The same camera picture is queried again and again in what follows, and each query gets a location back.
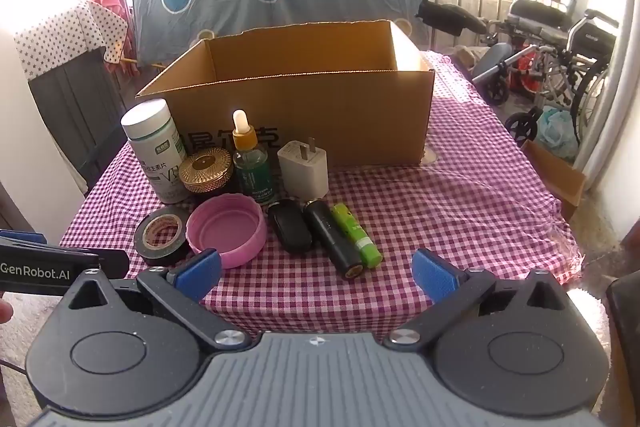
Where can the gold lidded round jar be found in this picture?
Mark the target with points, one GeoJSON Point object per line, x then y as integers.
{"type": "Point", "coordinates": [206, 171]}

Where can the black wheelchair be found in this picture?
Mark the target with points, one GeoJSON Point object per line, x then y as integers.
{"type": "Point", "coordinates": [563, 62]}

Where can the white supplement bottle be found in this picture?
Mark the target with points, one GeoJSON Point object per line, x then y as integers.
{"type": "Point", "coordinates": [155, 140]}

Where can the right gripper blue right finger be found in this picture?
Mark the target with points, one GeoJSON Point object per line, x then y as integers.
{"type": "Point", "coordinates": [453, 293]}

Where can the purple checkered tablecloth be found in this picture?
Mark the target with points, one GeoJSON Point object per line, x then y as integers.
{"type": "Point", "coordinates": [479, 204]}

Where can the small floor cardboard box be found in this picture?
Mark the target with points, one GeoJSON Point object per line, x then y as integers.
{"type": "Point", "coordinates": [562, 180]}

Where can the black electrical tape roll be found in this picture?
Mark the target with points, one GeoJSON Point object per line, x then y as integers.
{"type": "Point", "coordinates": [160, 238]}

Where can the black cylindrical battery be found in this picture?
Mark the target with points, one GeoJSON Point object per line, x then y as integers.
{"type": "Point", "coordinates": [341, 251]}

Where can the white USB charger plug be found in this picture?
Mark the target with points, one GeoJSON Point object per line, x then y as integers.
{"type": "Point", "coordinates": [304, 170]}

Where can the green dropper bottle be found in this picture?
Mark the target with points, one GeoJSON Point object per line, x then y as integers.
{"type": "Point", "coordinates": [251, 161]}

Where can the green glue stick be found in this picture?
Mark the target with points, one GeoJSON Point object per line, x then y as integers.
{"type": "Point", "coordinates": [370, 256]}

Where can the dark cabinet with dotted cloth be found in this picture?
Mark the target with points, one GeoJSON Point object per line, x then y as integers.
{"type": "Point", "coordinates": [66, 60]}

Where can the brown cardboard box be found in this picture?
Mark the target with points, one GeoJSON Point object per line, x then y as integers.
{"type": "Point", "coordinates": [362, 90]}

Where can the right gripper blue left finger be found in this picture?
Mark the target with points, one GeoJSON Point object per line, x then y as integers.
{"type": "Point", "coordinates": [176, 294]}

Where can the grey child stroller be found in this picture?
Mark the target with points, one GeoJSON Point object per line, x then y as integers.
{"type": "Point", "coordinates": [490, 76]}

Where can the pink plastic lid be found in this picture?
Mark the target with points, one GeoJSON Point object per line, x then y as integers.
{"type": "Point", "coordinates": [232, 224]}

